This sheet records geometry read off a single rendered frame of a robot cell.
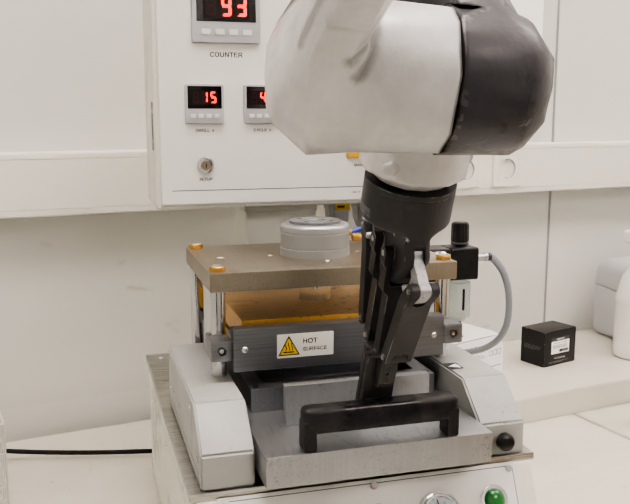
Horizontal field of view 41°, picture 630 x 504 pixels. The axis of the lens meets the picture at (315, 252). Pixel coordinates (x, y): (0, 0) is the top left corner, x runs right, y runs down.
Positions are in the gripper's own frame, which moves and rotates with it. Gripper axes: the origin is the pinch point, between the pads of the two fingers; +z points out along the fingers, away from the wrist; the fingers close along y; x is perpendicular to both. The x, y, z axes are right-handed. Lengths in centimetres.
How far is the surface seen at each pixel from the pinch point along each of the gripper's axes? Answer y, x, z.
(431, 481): 3.7, 5.9, 10.5
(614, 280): -68, 82, 36
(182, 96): -40.3, -12.7, -12.9
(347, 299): -18.3, 3.4, 3.4
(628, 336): -53, 76, 39
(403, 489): 3.9, 2.9, 10.8
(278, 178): -36.7, -0.8, -3.4
